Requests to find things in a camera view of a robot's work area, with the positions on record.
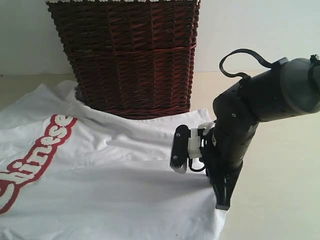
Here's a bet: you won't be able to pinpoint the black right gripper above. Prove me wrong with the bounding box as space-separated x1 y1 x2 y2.
169 124 243 210

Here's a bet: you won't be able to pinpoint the white t-shirt red print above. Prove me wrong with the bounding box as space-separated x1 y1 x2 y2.
0 81 226 240

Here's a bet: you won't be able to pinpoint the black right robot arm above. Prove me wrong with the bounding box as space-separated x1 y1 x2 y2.
169 55 320 211

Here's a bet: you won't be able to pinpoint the dark red wicker basket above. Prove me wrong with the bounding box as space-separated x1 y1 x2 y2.
46 0 201 120

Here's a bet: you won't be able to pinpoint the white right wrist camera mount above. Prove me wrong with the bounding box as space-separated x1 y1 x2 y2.
187 121 215 159

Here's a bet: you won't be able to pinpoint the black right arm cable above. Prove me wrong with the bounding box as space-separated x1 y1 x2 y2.
219 48 272 80

